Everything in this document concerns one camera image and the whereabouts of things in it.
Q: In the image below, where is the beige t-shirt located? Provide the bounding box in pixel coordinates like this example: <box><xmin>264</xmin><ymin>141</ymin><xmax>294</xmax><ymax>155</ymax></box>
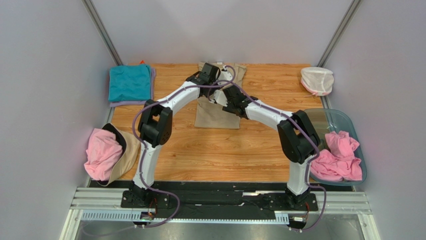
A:
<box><xmin>194</xmin><ymin>63</ymin><xmax>247</xmax><ymax>130</ymax></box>

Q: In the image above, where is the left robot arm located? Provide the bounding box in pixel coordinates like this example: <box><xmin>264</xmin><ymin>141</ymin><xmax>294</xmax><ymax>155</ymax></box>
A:
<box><xmin>124</xmin><ymin>63</ymin><xmax>221</xmax><ymax>207</ymax></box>

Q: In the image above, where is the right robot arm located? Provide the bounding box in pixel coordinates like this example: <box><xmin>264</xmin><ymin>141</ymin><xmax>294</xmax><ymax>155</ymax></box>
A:
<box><xmin>222</xmin><ymin>85</ymin><xmax>320</xmax><ymax>209</ymax></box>

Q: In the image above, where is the teal folded t-shirt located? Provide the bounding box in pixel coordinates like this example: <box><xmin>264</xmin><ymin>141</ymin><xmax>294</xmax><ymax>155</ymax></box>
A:
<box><xmin>108</xmin><ymin>64</ymin><xmax>153</xmax><ymax>103</ymax></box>

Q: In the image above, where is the white mesh laundry bag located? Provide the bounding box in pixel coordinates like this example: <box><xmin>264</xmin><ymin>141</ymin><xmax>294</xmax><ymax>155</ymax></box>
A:
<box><xmin>300</xmin><ymin>66</ymin><xmax>335</xmax><ymax>97</ymax></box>

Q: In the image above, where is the beige cloth at left edge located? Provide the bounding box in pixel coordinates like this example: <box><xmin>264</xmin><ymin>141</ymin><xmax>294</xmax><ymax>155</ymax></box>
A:
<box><xmin>96</xmin><ymin>123</ymin><xmax>141</xmax><ymax>187</ymax></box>

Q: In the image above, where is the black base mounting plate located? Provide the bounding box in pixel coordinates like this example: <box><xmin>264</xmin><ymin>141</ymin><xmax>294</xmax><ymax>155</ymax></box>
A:
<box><xmin>89</xmin><ymin>179</ymin><xmax>354</xmax><ymax>221</ymax></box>

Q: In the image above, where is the pink cloth at left edge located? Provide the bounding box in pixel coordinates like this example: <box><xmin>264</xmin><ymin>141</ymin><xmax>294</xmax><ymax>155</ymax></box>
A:
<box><xmin>84</xmin><ymin>128</ymin><xmax>123</xmax><ymax>181</ymax></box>

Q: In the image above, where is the pink t-shirt in bin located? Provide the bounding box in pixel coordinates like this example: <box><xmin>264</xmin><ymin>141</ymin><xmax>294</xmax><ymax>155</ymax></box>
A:
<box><xmin>310</xmin><ymin>130</ymin><xmax>363</xmax><ymax>182</ymax></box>

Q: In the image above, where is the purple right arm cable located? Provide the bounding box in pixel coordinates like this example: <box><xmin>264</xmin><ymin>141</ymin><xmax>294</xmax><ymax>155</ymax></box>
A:
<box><xmin>206</xmin><ymin>79</ymin><xmax>328</xmax><ymax>233</ymax></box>

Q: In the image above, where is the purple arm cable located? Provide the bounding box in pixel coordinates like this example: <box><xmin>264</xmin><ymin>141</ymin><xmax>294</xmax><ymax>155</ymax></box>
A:
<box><xmin>206</xmin><ymin>79</ymin><xmax>328</xmax><ymax>233</ymax></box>
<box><xmin>132</xmin><ymin>64</ymin><xmax>237</xmax><ymax>231</ymax></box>

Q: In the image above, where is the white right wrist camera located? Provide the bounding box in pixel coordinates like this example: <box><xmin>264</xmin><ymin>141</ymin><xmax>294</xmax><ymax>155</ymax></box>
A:
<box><xmin>212</xmin><ymin>90</ymin><xmax>228</xmax><ymax>107</ymax></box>

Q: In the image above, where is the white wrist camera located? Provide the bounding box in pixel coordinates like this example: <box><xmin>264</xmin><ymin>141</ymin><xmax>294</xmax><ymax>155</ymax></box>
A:
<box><xmin>212</xmin><ymin>90</ymin><xmax>228</xmax><ymax>107</ymax></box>
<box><xmin>218</xmin><ymin>67</ymin><xmax>234</xmax><ymax>85</ymax></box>

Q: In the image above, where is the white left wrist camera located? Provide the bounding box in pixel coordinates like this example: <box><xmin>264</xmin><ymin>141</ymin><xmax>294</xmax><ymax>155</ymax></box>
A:
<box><xmin>218</xmin><ymin>67</ymin><xmax>234</xmax><ymax>85</ymax></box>

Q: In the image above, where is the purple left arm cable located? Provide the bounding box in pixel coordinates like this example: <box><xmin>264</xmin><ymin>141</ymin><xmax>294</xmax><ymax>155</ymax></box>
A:
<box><xmin>132</xmin><ymin>64</ymin><xmax>237</xmax><ymax>231</ymax></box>

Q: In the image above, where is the right aluminium corner post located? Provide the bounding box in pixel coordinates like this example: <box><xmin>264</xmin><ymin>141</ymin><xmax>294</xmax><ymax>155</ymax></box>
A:
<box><xmin>316</xmin><ymin>0</ymin><xmax>363</xmax><ymax>68</ymax></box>

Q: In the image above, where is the aluminium corner post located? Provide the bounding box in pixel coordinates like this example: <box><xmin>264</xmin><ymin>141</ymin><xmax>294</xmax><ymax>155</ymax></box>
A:
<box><xmin>82</xmin><ymin>0</ymin><xmax>123</xmax><ymax>66</ymax></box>
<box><xmin>316</xmin><ymin>0</ymin><xmax>363</xmax><ymax>68</ymax></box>

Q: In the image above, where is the left aluminium corner post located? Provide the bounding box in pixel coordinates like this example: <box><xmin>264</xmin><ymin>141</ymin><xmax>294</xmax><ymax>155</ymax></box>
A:
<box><xmin>82</xmin><ymin>0</ymin><xmax>123</xmax><ymax>66</ymax></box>

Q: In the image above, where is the aluminium frame rail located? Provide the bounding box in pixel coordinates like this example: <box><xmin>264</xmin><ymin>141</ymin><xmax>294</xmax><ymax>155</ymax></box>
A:
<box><xmin>60</xmin><ymin>181</ymin><xmax>380</xmax><ymax>240</ymax></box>

